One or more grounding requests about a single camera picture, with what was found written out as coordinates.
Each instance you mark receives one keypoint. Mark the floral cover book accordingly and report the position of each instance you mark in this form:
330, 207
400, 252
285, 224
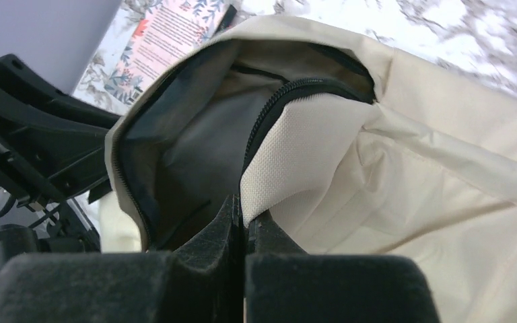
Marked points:
144, 39

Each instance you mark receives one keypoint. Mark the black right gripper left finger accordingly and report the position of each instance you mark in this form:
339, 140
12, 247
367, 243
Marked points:
199, 282

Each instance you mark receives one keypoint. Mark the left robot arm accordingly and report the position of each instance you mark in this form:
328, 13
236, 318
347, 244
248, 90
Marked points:
61, 227

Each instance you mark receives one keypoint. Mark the cream canvas backpack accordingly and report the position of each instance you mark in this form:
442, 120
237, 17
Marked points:
354, 147

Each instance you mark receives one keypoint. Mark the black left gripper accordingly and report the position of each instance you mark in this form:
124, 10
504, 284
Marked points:
51, 144

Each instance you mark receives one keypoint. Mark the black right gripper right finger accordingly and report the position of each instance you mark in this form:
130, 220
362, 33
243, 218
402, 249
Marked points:
283, 283

